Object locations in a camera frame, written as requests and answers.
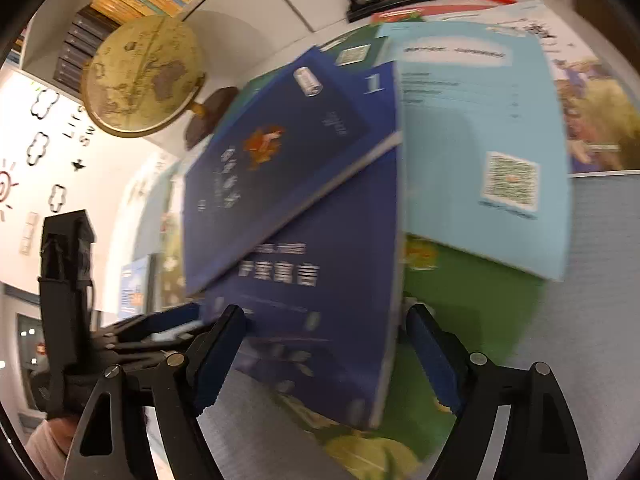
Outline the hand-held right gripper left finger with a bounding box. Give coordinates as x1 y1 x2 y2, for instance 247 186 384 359
62 304 247 480

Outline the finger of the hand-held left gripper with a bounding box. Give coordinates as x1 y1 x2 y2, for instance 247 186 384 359
95 302 203 342
101 324 209 367

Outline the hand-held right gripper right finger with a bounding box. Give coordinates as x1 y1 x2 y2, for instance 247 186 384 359
406 304 588 480

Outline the sky blue willow book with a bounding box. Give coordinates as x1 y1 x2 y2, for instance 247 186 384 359
117 254 153 320

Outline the green yellow-flower book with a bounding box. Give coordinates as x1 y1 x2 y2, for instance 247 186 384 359
320 240 546 480

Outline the large royal blue book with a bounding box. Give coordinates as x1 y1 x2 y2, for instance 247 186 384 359
200 60 406 431

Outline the dark navy blue book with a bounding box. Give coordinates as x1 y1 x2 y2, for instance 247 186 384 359
182 45 403 297

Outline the light blue book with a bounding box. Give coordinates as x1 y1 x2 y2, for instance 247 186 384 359
372 20 573 282

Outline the dark teal green book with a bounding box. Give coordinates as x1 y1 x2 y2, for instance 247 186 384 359
220 25 386 126

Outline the farmer picture book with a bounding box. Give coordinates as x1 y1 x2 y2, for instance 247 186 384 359
480 0 640 173

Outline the red poet picture book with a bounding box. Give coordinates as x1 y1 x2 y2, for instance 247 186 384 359
372 7 426 21

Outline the person's left forearm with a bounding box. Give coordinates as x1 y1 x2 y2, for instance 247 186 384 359
25 415 81 476

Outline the light blue textured mat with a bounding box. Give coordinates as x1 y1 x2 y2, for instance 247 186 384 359
115 170 640 480

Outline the antique tan globe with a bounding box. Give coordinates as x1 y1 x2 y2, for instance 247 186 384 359
80 14 241 151

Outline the white wall switch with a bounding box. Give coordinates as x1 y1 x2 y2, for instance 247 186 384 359
20 212 38 256

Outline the sun wall decal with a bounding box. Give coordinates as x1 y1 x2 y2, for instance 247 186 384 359
0 160 18 221

